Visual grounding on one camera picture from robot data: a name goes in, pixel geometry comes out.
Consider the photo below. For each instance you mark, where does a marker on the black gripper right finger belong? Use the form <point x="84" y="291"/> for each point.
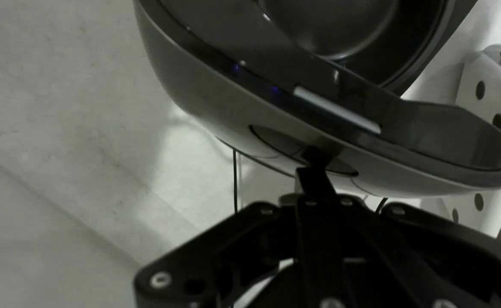
<point x="387" y="244"/>

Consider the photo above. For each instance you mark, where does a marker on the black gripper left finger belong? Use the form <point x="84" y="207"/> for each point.
<point x="310" y="239"/>

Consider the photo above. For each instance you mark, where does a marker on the silver rice cooker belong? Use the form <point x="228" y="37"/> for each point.
<point x="250" y="85"/>

